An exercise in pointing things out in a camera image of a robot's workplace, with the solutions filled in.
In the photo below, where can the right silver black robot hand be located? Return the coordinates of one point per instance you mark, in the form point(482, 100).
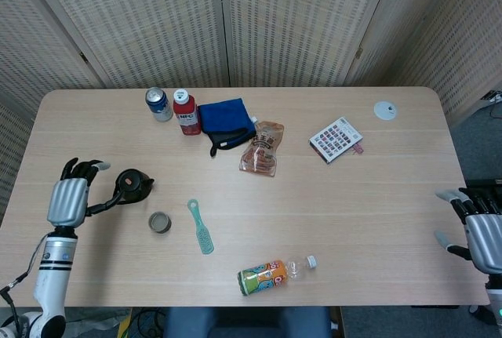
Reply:
point(484, 242)

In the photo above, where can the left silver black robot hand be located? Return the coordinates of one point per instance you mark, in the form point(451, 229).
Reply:
point(66, 202)

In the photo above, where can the black teapot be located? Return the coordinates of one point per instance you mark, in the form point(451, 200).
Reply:
point(131, 185)

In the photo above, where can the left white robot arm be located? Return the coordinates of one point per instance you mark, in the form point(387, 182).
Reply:
point(53, 275)

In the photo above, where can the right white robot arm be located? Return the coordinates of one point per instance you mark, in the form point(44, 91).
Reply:
point(495, 306)

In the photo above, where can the black equipment box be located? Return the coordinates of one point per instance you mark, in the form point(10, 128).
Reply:
point(482, 183)

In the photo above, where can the small dark green cup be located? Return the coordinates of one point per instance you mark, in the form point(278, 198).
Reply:
point(160, 223)

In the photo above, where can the grey floor cloth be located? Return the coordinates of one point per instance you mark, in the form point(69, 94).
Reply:
point(98, 320)

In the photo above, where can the blue drink can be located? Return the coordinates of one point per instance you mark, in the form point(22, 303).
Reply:
point(158, 108)

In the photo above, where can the teal plastic brush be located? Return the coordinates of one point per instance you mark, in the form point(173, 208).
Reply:
point(204, 238)

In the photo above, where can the red NFC juice bottle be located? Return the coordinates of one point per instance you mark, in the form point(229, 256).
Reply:
point(188, 116)

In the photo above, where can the pink binder clip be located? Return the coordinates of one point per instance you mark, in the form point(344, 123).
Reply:
point(359, 150)

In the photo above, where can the black cloth with loop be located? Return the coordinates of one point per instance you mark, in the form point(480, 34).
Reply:
point(227, 138)

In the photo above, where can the blue folded cloth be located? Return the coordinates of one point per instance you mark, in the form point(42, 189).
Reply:
point(223, 114)

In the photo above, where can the colourful printed box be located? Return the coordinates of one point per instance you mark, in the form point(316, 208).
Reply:
point(335, 138)

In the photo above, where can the brown snack pouch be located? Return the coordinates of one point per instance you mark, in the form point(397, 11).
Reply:
point(260, 150)

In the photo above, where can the woven folding screen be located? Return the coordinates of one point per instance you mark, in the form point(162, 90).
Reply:
point(157, 20)

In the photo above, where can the blue seat under table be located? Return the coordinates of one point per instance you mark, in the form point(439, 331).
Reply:
point(235, 322)

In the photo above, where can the orange label plastic bottle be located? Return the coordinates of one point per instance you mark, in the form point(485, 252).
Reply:
point(263, 277)

